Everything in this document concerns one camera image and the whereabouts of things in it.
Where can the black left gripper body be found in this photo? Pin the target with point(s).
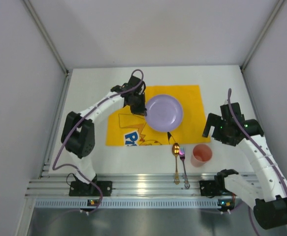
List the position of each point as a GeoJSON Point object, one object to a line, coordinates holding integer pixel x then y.
{"type": "Point", "coordinates": [138, 107]}

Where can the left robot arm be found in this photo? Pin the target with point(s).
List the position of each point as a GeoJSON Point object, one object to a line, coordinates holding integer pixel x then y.
{"type": "Point", "coordinates": [78, 136]}

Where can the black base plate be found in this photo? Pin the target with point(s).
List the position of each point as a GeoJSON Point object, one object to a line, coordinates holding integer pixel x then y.
{"type": "Point", "coordinates": [209, 188]}
{"type": "Point", "coordinates": [81, 189]}

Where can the yellow cloth placemat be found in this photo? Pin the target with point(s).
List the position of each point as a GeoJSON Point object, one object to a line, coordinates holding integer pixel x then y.
{"type": "Point", "coordinates": [126, 129]}

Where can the perforated grey cable duct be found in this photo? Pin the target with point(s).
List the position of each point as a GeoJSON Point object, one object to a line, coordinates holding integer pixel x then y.
{"type": "Point", "coordinates": [135, 203]}

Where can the right aluminium corner post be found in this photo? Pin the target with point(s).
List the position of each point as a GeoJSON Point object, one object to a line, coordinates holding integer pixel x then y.
{"type": "Point", "coordinates": [262, 34]}

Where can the purple plastic plate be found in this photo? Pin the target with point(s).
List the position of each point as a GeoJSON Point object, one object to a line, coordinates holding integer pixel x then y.
{"type": "Point", "coordinates": [164, 113]}

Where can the iridescent purple metal fork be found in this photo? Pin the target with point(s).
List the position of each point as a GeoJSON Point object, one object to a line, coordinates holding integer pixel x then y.
{"type": "Point", "coordinates": [182, 158]}

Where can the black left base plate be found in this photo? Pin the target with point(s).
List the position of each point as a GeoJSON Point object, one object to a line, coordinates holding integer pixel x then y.
{"type": "Point", "coordinates": [81, 189]}

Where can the left aluminium corner post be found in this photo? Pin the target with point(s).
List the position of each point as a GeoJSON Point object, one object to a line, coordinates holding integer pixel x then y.
{"type": "Point", "coordinates": [44, 33]}

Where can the aluminium corner post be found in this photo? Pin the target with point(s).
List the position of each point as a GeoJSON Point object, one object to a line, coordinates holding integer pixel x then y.
{"type": "Point", "coordinates": [44, 33]}
{"type": "Point", "coordinates": [262, 34]}

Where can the gold metal spoon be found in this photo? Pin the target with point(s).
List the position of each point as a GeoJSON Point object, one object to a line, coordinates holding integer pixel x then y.
{"type": "Point", "coordinates": [175, 152]}

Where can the pink plastic cup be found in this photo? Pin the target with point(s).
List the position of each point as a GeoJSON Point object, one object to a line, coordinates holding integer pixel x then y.
{"type": "Point", "coordinates": [201, 154]}

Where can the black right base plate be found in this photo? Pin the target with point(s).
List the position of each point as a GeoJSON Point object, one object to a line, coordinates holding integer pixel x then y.
{"type": "Point", "coordinates": [209, 188]}

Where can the aluminium frame rail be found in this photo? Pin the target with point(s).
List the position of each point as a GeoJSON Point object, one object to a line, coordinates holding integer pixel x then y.
{"type": "Point", "coordinates": [141, 185]}

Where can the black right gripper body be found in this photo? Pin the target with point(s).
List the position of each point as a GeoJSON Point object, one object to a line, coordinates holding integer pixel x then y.
{"type": "Point", "coordinates": [212, 123]}

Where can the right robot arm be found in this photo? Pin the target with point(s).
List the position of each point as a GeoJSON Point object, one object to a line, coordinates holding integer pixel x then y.
{"type": "Point", "coordinates": [269, 202]}

